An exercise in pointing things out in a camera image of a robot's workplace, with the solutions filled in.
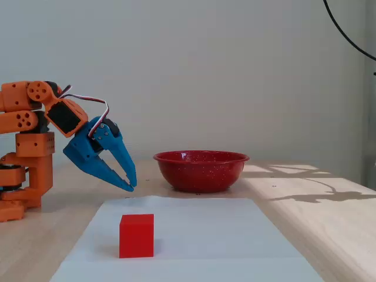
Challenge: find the black hanging cable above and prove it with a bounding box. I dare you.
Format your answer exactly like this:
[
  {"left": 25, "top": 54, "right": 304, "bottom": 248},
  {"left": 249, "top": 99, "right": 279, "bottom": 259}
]
[{"left": 323, "top": 0, "right": 376, "bottom": 61}]

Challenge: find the white red black gripper cable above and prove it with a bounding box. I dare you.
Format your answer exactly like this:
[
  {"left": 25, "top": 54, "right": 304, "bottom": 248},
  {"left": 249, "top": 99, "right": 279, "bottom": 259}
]
[{"left": 57, "top": 85, "right": 111, "bottom": 139}]

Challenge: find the red speckled bowl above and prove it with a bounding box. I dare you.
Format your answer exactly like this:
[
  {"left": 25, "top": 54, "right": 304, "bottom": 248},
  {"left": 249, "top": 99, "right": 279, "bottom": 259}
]
[{"left": 153, "top": 150, "right": 250, "bottom": 194}]

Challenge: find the white paper sheet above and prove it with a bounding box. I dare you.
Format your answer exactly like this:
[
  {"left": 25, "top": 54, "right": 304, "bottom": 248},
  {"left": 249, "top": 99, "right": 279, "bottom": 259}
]
[{"left": 49, "top": 195, "right": 325, "bottom": 282}]

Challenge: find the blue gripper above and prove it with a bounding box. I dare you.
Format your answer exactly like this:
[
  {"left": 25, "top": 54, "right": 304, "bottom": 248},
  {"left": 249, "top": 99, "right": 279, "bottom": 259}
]
[{"left": 63, "top": 116, "right": 138, "bottom": 193}]

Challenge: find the red cube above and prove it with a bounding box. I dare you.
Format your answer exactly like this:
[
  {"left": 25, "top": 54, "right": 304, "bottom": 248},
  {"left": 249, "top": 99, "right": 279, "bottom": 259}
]
[{"left": 119, "top": 213, "right": 155, "bottom": 259}]

